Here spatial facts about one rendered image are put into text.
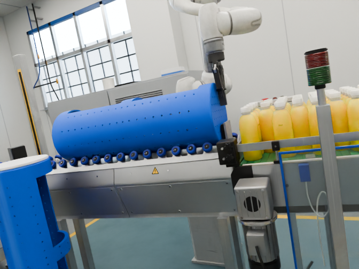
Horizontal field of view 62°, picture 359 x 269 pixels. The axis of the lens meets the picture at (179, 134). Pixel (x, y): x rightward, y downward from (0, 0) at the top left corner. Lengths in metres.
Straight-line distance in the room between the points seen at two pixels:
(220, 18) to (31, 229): 1.24
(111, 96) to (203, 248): 2.12
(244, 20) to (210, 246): 1.51
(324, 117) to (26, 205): 1.23
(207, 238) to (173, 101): 1.19
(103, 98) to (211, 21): 2.53
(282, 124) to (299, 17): 3.04
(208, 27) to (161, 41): 3.03
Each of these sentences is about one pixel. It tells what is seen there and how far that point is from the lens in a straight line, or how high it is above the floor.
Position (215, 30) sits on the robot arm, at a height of 1.45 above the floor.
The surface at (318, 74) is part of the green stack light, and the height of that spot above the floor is 1.19.
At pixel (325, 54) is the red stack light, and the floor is 1.24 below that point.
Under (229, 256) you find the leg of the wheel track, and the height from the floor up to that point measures 0.44.
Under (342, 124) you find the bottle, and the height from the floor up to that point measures 1.00.
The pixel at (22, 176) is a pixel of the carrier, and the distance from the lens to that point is 1.49.
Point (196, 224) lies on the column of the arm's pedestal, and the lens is 2.22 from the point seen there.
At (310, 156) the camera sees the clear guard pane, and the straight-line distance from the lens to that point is 1.10.
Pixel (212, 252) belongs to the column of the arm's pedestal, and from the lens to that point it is 2.27.
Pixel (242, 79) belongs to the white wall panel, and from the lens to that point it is 4.22.
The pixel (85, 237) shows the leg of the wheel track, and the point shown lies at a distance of 2.09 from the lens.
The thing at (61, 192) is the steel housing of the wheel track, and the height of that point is 0.80.
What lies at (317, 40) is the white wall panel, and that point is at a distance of 4.09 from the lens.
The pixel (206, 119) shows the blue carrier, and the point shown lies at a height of 1.09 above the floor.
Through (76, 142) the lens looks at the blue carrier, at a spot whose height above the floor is 1.07.
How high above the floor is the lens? 1.20
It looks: 7 degrees down
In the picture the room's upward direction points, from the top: 10 degrees counter-clockwise
